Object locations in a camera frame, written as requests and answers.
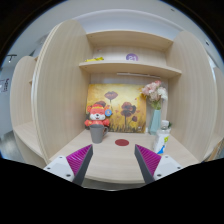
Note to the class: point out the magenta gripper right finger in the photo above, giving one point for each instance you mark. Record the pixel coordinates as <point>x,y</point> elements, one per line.
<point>148,162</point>

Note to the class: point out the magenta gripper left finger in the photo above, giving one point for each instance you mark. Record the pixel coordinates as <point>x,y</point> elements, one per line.
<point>79,162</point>

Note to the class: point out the red round coaster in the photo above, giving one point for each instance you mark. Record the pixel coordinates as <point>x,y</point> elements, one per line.
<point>122,142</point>

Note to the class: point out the teal geometric vase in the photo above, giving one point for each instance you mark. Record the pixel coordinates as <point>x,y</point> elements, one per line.
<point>155,122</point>

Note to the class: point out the grey ceramic mug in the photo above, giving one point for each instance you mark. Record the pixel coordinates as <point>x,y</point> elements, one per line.
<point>98,132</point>

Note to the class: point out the red plush fox toy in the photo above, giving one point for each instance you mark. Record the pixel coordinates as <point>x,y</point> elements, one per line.
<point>97,115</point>

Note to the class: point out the poppy flower painting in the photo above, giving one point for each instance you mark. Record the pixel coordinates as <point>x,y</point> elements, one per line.
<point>124,103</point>

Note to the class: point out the pink white flower bouquet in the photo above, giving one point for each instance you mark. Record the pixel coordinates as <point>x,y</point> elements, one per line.
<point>155,93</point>

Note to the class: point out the light wood shelf unit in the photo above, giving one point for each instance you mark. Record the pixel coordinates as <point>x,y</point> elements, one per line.
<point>49,92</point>

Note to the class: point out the yellow object on shelf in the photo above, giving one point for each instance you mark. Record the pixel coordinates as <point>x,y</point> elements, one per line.
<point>94,59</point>

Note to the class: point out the purple round number tag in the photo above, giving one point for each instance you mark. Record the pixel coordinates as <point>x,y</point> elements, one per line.
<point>132,57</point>

